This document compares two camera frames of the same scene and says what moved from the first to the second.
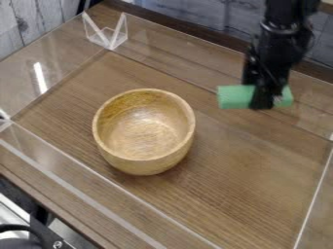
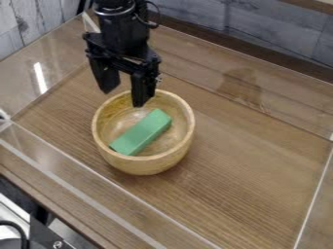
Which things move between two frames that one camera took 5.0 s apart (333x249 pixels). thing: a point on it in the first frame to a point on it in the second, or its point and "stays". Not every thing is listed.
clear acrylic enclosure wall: [120, 159] stays
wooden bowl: [144, 127] stays
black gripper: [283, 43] to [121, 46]
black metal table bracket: [42, 236] stays
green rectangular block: [236, 96] to [143, 132]
